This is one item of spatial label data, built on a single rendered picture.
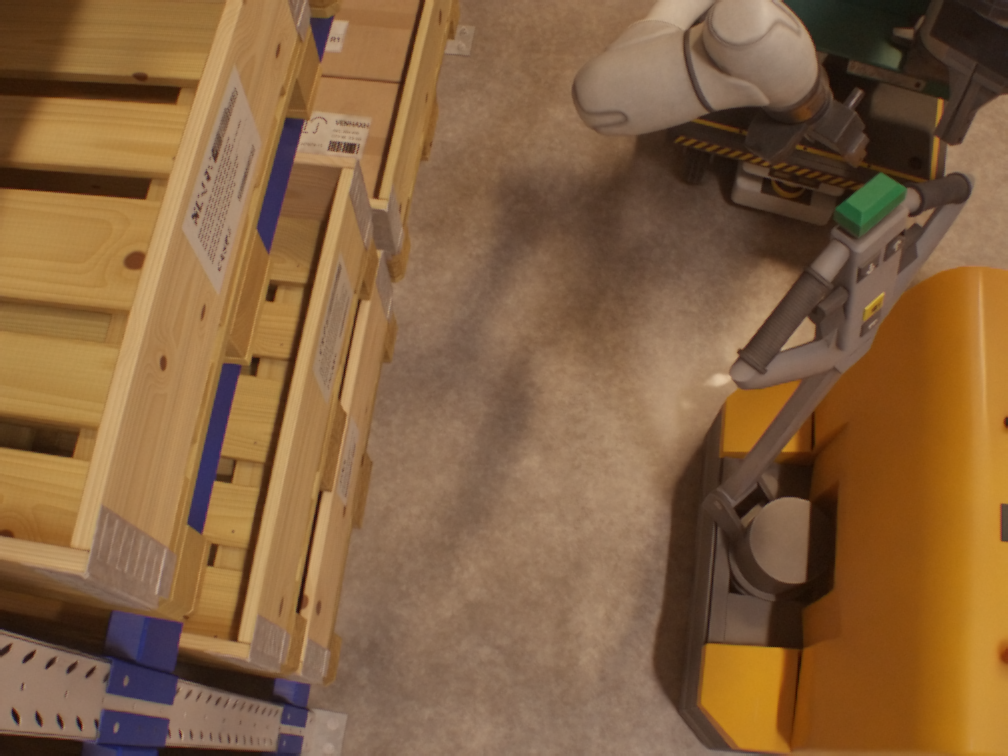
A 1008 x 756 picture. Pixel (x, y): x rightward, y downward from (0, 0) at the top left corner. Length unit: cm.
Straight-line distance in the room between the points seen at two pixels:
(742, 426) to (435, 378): 78
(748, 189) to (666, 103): 149
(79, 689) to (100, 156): 64
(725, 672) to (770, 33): 132
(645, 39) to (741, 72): 14
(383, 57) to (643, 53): 127
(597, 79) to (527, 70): 176
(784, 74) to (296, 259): 99
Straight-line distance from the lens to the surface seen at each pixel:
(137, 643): 128
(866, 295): 127
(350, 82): 239
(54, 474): 120
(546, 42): 306
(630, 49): 124
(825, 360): 133
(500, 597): 240
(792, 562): 204
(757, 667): 208
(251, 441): 174
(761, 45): 114
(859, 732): 180
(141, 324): 100
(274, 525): 149
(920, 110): 273
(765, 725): 206
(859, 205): 116
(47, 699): 108
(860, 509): 189
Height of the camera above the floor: 237
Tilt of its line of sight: 69 degrees down
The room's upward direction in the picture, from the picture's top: 2 degrees counter-clockwise
